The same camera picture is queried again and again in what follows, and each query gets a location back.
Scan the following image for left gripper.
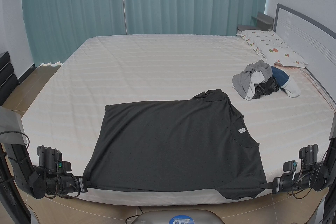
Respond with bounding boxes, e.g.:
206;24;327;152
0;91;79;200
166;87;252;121
58;174;88;195

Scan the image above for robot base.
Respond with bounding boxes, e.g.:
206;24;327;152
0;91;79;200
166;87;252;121
131;209;222;224

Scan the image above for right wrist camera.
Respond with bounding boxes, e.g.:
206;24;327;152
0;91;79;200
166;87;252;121
283;161;299;174

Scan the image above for grey bedside table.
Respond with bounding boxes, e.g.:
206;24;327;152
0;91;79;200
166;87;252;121
237;11;274;33

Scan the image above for black chest of drawers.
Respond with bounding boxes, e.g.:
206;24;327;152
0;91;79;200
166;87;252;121
0;51;19;106

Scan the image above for black cable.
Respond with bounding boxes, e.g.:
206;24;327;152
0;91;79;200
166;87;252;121
125;206;143;224
0;131;30;148

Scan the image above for black T-shirt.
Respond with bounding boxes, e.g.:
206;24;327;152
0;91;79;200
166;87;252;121
83;89;268;200

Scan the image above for white printed pillow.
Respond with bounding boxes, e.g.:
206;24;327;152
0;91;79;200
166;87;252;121
236;29;308;68

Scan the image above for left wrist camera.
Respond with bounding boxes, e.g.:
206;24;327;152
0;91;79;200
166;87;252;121
56;161;72;173

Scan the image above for pile of clothes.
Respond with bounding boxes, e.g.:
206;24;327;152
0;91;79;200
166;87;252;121
232;60;301;100

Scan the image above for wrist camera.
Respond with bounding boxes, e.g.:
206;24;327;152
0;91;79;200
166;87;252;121
56;161;72;173
283;161;299;174

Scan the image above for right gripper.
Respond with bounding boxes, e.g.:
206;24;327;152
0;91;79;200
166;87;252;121
272;175;296;194

